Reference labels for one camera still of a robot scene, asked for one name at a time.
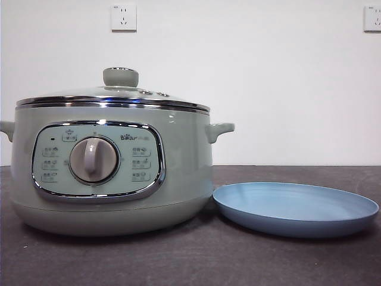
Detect blue plate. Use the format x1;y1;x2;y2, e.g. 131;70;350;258
212;182;380;238

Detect glass lid with green knob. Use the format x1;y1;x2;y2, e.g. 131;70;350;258
16;67;208;109

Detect pale green electric steamer pot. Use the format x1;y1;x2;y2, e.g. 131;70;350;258
0;102;235;238

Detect white wall socket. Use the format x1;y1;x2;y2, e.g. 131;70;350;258
111;4;138;33
363;5;381;33

